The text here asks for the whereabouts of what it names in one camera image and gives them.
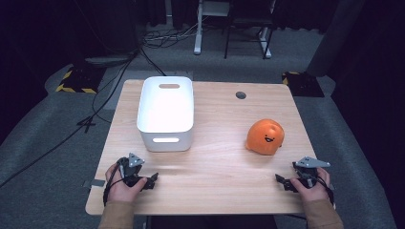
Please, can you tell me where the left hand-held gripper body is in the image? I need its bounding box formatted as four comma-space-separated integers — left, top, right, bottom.
118, 152, 146, 188

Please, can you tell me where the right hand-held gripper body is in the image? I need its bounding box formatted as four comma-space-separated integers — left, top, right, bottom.
291, 156, 331, 189

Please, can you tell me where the orange smiling plush toy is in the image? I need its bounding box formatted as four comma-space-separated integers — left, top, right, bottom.
245, 118, 286, 156

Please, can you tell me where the white plastic storage bin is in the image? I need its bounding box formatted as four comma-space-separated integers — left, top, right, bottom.
137, 75, 195, 153

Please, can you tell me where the person's right hand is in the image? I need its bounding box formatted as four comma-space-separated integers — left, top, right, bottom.
288, 167, 331, 203

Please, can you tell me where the person's left hand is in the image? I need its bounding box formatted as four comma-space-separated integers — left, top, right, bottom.
104, 162, 149, 204

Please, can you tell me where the grey tape strip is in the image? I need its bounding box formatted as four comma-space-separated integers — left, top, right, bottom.
82, 178, 106, 189

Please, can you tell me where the black yellow striped stand base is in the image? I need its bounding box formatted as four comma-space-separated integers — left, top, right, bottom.
54, 64, 107, 95
281, 71, 326, 98

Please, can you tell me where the white metal desk leg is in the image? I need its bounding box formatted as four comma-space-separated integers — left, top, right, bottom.
258, 26, 273, 59
193, 0, 205, 56

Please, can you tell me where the dark curtain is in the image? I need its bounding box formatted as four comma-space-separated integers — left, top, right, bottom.
306, 0, 371, 78

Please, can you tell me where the right hand-held gripper black cable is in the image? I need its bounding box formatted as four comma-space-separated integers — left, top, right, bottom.
316, 174, 335, 205

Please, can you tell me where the hand-held gripper black cable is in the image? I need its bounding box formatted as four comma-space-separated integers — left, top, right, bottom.
316, 174, 335, 205
102, 157, 126, 207

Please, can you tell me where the left hand-held gripper black cable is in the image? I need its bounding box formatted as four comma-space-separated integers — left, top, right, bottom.
102, 157, 126, 207

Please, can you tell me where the long black floor cable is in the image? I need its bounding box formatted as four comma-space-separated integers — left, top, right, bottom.
0, 47, 141, 189

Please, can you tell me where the tangle of floor cables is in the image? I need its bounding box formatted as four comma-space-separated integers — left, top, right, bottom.
140, 18, 199, 50

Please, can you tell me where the black metal chair frame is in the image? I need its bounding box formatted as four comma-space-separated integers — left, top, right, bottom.
223, 0, 277, 61

